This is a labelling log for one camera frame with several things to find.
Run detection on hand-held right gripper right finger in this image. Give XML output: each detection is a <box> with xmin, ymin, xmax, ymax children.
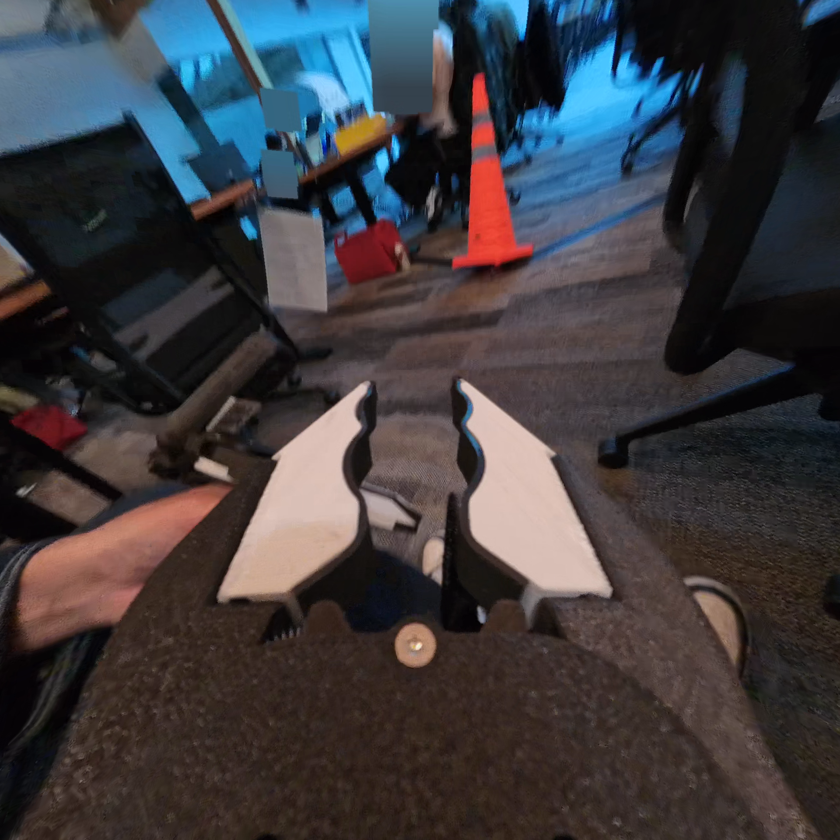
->
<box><xmin>451</xmin><ymin>377</ymin><xmax>614</xmax><ymax>621</ymax></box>

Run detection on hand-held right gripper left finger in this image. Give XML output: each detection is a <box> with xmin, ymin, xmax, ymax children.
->
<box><xmin>217</xmin><ymin>381</ymin><xmax>378</xmax><ymax>624</ymax></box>

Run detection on person's left forearm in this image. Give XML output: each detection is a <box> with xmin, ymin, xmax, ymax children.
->
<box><xmin>0</xmin><ymin>482</ymin><xmax>211</xmax><ymax>664</ymax></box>

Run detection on person's left hand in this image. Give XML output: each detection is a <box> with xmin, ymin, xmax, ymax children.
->
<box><xmin>13</xmin><ymin>482</ymin><xmax>236</xmax><ymax>652</ymax></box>

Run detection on person's grey shoe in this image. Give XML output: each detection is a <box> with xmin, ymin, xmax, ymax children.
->
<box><xmin>682</xmin><ymin>575</ymin><xmax>750</xmax><ymax>678</ymax></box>
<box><xmin>420</xmin><ymin>535</ymin><xmax>448</xmax><ymax>586</ymax></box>

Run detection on person's dark pants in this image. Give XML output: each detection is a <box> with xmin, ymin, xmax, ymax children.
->
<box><xmin>340</xmin><ymin>550</ymin><xmax>448</xmax><ymax>634</ymax></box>

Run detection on black mesh chair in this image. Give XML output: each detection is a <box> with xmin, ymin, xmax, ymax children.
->
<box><xmin>0</xmin><ymin>113</ymin><xmax>339</xmax><ymax>416</ymax></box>

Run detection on red cloth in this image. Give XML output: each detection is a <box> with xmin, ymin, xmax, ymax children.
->
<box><xmin>10</xmin><ymin>405</ymin><xmax>88</xmax><ymax>452</ymax></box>

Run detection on white paper sign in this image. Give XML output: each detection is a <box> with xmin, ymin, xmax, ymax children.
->
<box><xmin>257</xmin><ymin>205</ymin><xmax>329</xmax><ymax>314</ymax></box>

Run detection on red bag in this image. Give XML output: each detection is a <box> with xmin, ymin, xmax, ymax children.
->
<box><xmin>332</xmin><ymin>218</ymin><xmax>406</xmax><ymax>286</ymax></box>

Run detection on wooden table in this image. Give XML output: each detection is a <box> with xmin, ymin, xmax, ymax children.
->
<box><xmin>189</xmin><ymin>121</ymin><xmax>403</xmax><ymax>227</ymax></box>

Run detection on yellow box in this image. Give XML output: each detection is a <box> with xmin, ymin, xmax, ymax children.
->
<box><xmin>333</xmin><ymin>115</ymin><xmax>389</xmax><ymax>156</ymax></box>

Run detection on orange traffic cone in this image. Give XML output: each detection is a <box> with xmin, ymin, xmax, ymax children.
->
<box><xmin>451</xmin><ymin>72</ymin><xmax>535</xmax><ymax>271</ymax></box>

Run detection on black swivel chair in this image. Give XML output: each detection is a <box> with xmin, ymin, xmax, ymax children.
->
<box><xmin>596</xmin><ymin>0</ymin><xmax>840</xmax><ymax>471</ymax></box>

